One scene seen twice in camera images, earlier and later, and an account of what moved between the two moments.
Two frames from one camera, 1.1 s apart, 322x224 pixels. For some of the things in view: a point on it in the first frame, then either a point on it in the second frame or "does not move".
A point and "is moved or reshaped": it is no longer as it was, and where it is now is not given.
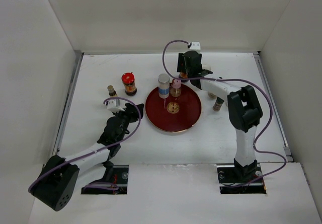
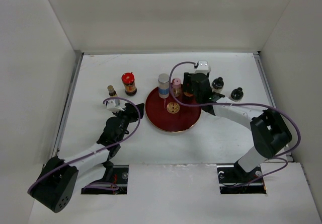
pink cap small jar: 175,89 does not move
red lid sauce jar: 183,75 is moved or reshaped
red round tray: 174,114 does not move
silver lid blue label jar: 163,80 does not move
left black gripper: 133,116 does not move
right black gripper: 180,62 -> 187,78
